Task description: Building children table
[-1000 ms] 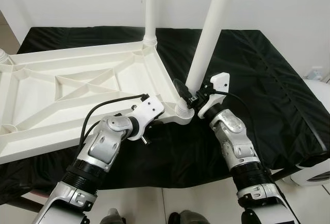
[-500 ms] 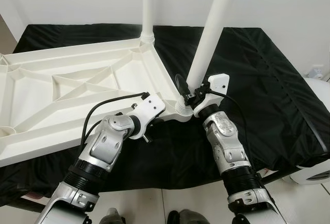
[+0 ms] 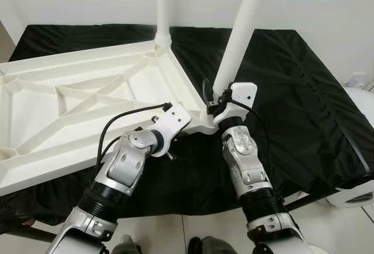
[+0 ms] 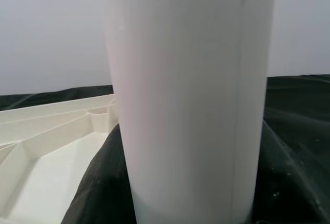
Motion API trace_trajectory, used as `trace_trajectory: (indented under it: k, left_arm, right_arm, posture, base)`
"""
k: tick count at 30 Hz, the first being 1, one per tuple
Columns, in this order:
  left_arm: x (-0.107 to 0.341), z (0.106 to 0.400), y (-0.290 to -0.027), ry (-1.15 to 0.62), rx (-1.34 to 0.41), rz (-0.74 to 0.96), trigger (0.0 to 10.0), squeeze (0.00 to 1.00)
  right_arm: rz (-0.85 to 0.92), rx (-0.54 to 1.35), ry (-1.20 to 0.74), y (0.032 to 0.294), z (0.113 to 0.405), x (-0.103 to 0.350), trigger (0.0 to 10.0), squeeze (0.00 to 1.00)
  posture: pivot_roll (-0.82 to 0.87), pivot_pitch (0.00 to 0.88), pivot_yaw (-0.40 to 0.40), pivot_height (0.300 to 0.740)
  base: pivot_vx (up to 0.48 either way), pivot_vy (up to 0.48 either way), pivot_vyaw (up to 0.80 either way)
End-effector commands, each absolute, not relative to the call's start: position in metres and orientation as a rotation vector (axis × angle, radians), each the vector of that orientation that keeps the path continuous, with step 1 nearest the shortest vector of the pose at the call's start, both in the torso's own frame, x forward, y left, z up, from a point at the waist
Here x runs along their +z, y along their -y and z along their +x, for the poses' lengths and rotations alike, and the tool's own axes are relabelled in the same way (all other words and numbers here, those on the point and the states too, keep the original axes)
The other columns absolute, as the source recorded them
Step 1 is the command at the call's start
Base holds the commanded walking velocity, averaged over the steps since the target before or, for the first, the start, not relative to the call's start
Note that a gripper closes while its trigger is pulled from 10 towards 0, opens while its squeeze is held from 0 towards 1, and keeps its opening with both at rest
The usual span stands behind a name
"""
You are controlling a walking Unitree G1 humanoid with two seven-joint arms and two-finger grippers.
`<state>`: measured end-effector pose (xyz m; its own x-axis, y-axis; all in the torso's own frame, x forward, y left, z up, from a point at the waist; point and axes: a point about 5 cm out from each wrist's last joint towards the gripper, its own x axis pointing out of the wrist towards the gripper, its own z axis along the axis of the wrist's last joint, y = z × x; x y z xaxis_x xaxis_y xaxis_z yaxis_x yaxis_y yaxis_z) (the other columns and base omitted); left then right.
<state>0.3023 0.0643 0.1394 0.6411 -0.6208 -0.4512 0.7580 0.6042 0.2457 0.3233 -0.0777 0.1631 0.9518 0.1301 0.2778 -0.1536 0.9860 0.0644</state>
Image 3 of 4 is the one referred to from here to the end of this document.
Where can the white plastic table leg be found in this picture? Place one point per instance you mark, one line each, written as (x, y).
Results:
(163, 3)
(239, 32)

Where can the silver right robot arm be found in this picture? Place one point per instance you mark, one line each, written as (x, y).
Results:
(245, 160)

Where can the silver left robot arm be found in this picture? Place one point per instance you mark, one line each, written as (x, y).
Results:
(123, 166)

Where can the black tablecloth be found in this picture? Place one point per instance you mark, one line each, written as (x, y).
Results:
(315, 108)

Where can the robot right leg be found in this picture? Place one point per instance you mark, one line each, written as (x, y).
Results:
(210, 246)

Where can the robot leg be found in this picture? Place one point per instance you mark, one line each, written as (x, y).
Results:
(127, 246)
(210, 246)

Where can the robot left leg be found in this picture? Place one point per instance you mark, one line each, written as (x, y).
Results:
(127, 246)

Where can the black metal table leg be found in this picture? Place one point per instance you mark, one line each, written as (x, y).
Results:
(26, 233)
(301, 201)

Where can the white round stool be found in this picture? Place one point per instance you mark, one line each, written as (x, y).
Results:
(317, 250)

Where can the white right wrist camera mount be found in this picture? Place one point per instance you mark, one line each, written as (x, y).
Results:
(242, 93)

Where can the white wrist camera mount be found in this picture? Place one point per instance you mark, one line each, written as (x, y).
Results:
(175, 119)
(242, 93)

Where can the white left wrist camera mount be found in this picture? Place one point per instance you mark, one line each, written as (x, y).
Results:
(175, 119)

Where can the white wall socket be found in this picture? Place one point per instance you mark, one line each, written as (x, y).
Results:
(356, 80)

